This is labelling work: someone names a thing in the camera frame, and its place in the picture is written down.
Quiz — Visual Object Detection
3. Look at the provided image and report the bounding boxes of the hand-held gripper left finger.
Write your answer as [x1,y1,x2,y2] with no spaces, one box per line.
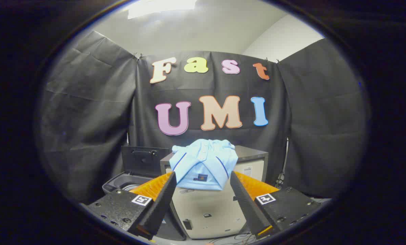
[83,171,177,240]

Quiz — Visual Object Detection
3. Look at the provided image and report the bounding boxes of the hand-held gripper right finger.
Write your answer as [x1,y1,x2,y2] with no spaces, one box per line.
[230,171,323,239]

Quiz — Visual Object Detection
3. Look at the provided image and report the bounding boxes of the grey top-load washing machine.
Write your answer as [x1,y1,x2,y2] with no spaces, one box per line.
[102,172,187,241]

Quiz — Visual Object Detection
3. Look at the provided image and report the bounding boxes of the light blue polo shirt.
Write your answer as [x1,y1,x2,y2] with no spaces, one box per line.
[172,138,239,191]

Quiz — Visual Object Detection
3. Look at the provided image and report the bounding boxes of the grey and beige cabinet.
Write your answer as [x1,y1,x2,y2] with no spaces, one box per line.
[160,146,269,240]

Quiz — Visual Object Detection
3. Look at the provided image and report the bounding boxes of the black backdrop cloth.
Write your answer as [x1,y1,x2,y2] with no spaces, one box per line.
[36,31,371,205]

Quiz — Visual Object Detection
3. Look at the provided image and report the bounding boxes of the ceiling light panel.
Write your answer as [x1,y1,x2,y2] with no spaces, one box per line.
[128,0,197,19]

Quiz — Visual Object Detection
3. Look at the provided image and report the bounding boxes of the cables beside cabinet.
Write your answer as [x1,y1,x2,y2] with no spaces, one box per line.
[274,138,289,188]

